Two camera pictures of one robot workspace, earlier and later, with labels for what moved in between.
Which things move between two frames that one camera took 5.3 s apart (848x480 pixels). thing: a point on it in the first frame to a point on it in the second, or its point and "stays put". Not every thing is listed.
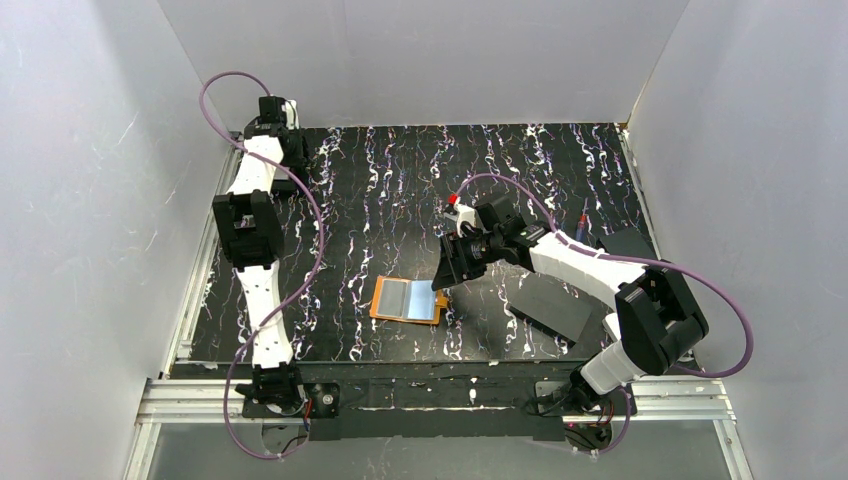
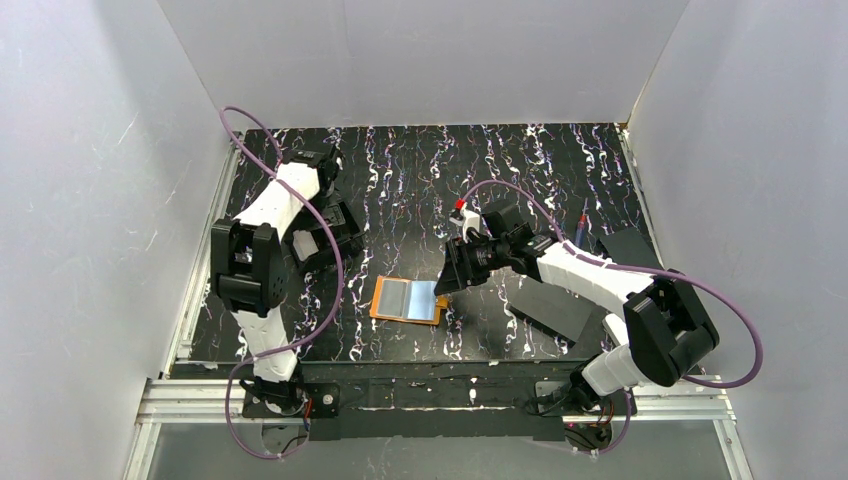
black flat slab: x=551 y=307 stays put
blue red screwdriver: x=582 y=224 stays put
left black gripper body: x=270 y=108 to x=337 y=225
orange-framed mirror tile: x=409 y=300 stays put
